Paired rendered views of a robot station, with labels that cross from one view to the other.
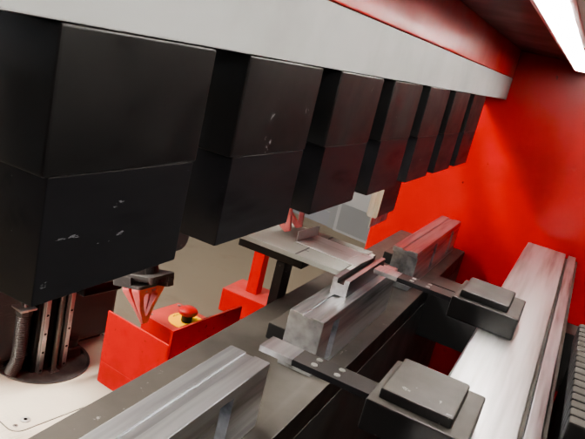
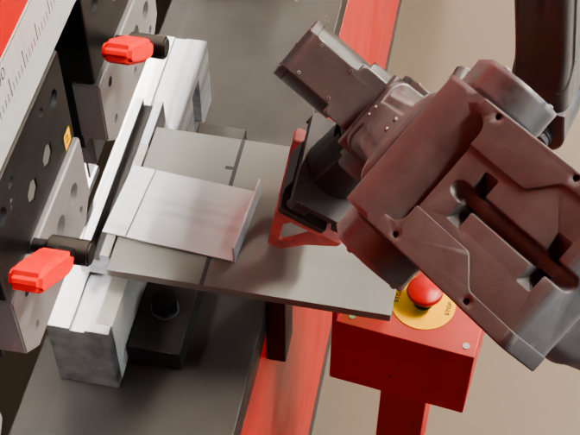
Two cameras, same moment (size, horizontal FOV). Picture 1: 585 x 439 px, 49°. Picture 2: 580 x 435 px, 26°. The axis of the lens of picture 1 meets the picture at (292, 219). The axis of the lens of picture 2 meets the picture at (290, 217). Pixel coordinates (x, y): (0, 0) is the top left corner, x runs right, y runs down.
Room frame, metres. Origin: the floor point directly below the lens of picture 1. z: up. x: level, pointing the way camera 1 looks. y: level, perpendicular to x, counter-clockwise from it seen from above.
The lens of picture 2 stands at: (1.92, -0.14, 1.93)
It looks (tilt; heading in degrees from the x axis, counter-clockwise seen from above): 52 degrees down; 168
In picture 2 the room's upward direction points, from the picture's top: straight up
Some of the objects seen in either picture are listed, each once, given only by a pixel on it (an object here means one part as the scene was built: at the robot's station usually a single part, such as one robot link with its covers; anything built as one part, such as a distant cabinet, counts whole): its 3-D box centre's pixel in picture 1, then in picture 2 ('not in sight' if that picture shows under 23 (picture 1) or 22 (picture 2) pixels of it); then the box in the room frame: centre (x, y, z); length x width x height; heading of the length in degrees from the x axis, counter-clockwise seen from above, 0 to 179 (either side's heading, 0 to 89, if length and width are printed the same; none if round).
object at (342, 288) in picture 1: (359, 273); (123, 182); (1.11, -0.14, 0.99); 0.20 x 0.03 x 0.03; 157
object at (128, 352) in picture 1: (171, 342); (422, 283); (1.13, 0.18, 0.75); 0.20 x 0.16 x 0.18; 150
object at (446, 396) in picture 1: (364, 379); not in sight; (0.67, -0.12, 1.01); 0.26 x 0.12 x 0.05; 67
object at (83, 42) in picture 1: (84, 147); not in sight; (0.42, 0.15, 1.26); 0.15 x 0.09 x 0.17; 157
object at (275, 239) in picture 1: (295, 239); (267, 218); (1.19, -0.02, 1.00); 0.26 x 0.18 x 0.01; 67
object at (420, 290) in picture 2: (187, 315); (424, 296); (1.18, 0.16, 0.79); 0.04 x 0.04 x 0.04
